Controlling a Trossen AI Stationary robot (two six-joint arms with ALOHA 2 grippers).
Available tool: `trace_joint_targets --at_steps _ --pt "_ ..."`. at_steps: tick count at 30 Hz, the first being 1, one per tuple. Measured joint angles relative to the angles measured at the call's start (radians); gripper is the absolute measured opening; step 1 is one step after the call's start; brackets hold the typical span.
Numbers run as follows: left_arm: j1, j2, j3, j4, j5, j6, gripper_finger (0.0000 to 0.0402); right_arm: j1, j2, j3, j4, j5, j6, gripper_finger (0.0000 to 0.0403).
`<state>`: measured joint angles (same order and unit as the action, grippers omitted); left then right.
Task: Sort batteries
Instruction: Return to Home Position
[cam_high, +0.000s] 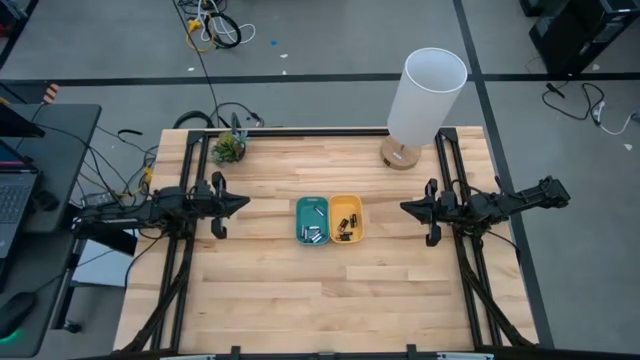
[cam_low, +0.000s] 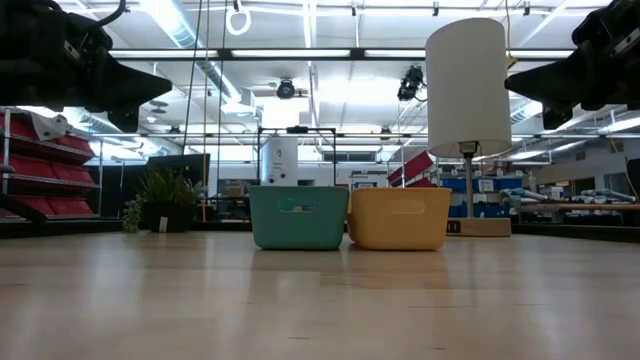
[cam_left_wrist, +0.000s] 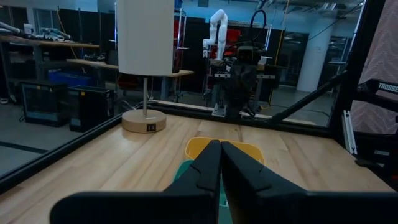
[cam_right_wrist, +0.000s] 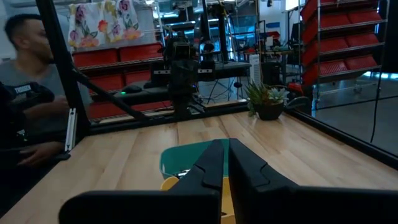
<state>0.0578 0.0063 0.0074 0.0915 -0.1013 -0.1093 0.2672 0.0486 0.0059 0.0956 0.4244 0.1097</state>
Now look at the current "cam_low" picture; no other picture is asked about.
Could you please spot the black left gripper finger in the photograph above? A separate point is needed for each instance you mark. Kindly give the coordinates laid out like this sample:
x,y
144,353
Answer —
x,y
125,120
125,87

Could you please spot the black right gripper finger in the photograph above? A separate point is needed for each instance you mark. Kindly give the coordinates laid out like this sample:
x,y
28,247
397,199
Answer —
x,y
560,82
557,117

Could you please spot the yellow plastic bin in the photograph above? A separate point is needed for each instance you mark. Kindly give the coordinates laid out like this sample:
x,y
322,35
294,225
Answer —
x,y
400,225

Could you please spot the teal plastic bin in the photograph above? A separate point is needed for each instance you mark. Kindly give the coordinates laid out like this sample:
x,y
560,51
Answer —
x,y
300,230

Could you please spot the background wooden workbench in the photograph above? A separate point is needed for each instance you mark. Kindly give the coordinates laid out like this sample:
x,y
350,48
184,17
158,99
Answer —
x,y
575,206

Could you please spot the potted green succulent plant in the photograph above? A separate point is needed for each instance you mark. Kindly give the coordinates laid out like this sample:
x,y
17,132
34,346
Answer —
x,y
167,200

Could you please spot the white shade wooden base lamp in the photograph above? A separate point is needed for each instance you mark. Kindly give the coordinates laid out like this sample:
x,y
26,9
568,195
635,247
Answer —
x,y
467,90

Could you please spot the red bin storage rack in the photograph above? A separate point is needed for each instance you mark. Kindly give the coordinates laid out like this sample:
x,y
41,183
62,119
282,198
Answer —
x,y
30,167

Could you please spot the red tilted bin rack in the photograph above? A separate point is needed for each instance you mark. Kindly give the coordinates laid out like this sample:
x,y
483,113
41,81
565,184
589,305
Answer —
x,y
412,167

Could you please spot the white cylindrical tank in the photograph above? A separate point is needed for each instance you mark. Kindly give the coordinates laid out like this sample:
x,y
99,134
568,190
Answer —
x,y
280,160

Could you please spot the black aluminium table frame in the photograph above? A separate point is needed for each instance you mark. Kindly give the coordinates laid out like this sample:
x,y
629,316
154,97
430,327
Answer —
x,y
75,227

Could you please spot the black camera on mount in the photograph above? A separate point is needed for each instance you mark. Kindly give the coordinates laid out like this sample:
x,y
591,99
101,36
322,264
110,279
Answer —
x,y
411,82

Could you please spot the black round ceiling camera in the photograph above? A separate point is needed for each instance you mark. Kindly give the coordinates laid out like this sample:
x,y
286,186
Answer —
x,y
286,89

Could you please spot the black overhead frame bar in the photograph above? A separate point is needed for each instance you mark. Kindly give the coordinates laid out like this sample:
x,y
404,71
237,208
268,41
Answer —
x,y
357,54

